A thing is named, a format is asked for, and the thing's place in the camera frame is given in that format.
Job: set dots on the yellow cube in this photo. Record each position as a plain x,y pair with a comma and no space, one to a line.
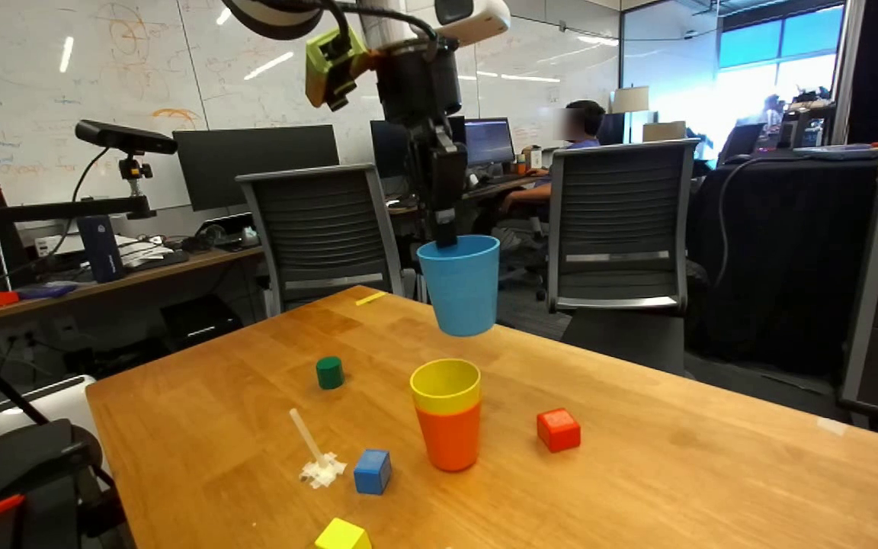
341,538

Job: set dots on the white plastic connector toy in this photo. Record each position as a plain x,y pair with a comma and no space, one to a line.
325,471

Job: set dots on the blue plastic cup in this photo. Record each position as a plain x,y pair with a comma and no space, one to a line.
460,295

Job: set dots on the white rounded panel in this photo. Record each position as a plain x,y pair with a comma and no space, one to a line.
43,401

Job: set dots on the green cylinder block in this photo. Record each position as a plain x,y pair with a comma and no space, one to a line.
330,376

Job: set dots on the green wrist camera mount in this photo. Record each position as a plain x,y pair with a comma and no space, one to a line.
332,66

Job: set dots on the blue box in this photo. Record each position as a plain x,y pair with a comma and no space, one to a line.
100,247

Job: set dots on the large black monitor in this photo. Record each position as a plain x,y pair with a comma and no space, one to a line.
257,153

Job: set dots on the black desk monitor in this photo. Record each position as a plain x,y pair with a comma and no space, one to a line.
388,153

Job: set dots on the blue cube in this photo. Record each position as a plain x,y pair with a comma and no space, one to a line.
372,475

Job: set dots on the black stereo camera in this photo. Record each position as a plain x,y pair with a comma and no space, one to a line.
121,135

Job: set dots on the orange plastic cup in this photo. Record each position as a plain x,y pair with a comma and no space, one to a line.
448,442

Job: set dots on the red cube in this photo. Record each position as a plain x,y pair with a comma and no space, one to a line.
559,432

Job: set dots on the bright window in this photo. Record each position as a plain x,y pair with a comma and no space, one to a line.
763,48

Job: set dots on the black tripod ball head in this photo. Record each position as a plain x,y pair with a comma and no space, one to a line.
135,170

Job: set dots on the white table lamp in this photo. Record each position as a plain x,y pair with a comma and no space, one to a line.
632,98

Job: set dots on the seated person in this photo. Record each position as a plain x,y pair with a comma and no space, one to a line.
583,122

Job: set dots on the yellow plastic cup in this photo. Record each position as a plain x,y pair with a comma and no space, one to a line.
445,397

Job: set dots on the black draped partition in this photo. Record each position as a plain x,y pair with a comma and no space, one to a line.
785,264

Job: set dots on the wooden edged back desk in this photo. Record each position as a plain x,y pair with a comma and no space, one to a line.
135,279

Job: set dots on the grey mesh office chair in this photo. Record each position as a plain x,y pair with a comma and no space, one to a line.
618,213
318,240

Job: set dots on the black rail frame red clamp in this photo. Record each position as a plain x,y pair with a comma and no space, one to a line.
54,210

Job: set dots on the small blue-screen monitor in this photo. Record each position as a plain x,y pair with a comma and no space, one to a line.
488,142

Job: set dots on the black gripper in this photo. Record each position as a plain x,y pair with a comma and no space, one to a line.
418,81

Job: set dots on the yellow tape strip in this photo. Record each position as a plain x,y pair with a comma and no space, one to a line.
371,301

